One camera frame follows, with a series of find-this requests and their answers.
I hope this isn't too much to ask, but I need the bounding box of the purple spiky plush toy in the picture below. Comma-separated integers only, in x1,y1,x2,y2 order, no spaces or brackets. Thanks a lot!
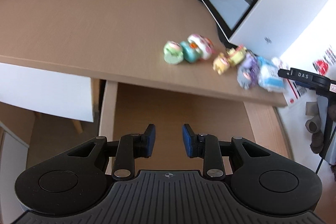
241,52,260,87

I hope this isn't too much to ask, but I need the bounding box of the light green doll toy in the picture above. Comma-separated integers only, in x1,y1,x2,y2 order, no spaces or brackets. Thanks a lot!
163,41,184,65

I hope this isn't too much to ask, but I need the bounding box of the grey-blue doll toy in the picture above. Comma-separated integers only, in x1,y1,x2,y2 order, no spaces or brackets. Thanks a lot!
237,67,253,90

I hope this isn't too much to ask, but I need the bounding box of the white poster with QR codes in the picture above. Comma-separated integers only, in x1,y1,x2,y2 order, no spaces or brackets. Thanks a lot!
278,37,336,108

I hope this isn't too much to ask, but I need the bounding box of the open wooden drawer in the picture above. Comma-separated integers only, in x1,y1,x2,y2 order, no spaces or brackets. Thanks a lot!
99,81,293,170

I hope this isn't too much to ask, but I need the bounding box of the blue white tissue pack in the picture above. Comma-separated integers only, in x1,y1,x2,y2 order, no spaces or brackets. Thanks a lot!
257,56,285,93

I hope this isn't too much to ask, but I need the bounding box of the white left drawer front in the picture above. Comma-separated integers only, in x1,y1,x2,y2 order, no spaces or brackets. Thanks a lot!
1,63,94,122

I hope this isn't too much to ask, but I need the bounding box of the yellow doll toy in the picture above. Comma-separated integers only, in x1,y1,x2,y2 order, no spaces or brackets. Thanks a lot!
213,52,231,75

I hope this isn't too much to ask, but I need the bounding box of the teal green small toy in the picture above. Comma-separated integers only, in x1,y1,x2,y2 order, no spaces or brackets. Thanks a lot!
180,41,202,63

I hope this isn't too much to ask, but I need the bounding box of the white computer tower box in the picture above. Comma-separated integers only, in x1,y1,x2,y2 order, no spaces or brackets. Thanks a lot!
229,0,328,58

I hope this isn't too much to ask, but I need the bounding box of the pink round face toy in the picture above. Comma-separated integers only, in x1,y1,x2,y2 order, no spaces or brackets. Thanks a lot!
187,34,215,60

